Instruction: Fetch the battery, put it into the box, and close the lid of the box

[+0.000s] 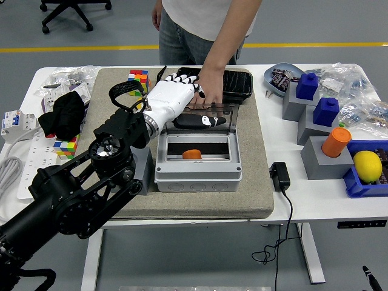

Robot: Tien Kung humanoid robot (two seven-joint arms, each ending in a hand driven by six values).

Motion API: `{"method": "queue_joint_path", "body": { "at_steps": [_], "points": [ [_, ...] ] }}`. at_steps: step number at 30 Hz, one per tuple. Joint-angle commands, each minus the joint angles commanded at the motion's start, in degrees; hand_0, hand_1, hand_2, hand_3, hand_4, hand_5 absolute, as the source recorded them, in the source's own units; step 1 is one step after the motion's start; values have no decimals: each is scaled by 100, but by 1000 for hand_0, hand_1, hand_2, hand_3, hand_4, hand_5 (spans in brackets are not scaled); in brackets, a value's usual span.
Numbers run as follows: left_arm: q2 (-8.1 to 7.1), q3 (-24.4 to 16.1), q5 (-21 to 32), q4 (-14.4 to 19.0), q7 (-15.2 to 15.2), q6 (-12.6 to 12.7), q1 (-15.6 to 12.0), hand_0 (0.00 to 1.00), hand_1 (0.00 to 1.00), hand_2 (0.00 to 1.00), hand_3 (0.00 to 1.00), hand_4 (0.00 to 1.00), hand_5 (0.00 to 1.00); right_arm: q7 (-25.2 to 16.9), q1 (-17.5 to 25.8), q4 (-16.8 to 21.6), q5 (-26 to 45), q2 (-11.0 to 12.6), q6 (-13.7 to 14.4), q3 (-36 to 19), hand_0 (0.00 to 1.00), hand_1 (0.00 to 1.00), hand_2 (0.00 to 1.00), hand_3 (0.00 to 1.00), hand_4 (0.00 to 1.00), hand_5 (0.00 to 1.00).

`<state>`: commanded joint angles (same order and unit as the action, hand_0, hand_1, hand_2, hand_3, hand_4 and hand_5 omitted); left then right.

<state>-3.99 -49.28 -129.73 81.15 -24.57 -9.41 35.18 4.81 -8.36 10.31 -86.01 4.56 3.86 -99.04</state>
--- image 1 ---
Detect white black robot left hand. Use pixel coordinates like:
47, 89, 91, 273
142, 73, 227, 130

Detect black cloth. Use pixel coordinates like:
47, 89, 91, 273
38, 92, 87, 141

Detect dark brown packets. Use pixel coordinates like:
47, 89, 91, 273
374, 147, 388, 186

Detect person's right hand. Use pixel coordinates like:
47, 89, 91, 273
151, 7, 163, 31

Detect white table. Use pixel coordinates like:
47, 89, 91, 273
0, 63, 388, 285

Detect grey block holder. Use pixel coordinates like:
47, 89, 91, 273
281, 81, 321, 122
296, 104, 340, 146

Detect grey cube holder with hole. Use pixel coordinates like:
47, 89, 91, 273
132, 147, 155, 196
300, 136, 355, 181

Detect clear bags of metal parts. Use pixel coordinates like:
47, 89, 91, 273
35, 65, 99, 98

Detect black adapter cord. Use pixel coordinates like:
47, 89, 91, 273
252, 187, 294, 291

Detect black office chair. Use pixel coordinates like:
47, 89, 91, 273
39, 0, 113, 35

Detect colourful puzzle cube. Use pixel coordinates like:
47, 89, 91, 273
53, 135, 81, 160
127, 69, 151, 97

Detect grey box with clear lid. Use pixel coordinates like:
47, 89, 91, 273
154, 102, 243, 193

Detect black plastic case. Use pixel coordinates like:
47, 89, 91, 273
176, 67, 254, 105

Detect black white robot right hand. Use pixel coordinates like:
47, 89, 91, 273
362, 266, 383, 291

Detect blue plastic block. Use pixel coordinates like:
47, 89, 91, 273
295, 72, 319, 101
312, 96, 340, 127

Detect clear bag of blue parts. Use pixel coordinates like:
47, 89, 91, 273
342, 62, 381, 99

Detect person's left hand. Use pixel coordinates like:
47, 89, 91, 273
193, 68, 225, 109

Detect black table control panel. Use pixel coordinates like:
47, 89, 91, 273
336, 219, 388, 230

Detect white circuit breaker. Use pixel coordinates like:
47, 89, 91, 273
0, 109, 39, 143

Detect blue storage bin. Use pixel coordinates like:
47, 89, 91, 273
343, 139, 388, 199

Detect clear bag of small parts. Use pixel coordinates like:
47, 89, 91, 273
362, 98, 388, 137
338, 101, 369, 130

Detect grey-brown mat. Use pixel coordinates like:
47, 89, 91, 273
61, 67, 275, 221

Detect yellow lemon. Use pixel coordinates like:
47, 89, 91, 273
352, 150, 383, 184

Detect light blue dish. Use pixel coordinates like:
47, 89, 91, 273
263, 62, 306, 98

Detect person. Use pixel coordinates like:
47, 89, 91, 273
151, 0, 263, 109

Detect clear bag of white parts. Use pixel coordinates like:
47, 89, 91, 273
316, 71, 346, 98

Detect black power adapter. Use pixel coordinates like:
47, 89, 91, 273
269, 162, 291, 192

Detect white socket panel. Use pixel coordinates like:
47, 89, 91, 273
41, 84, 66, 107
70, 82, 92, 105

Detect white power strip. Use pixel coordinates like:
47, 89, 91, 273
16, 132, 60, 201

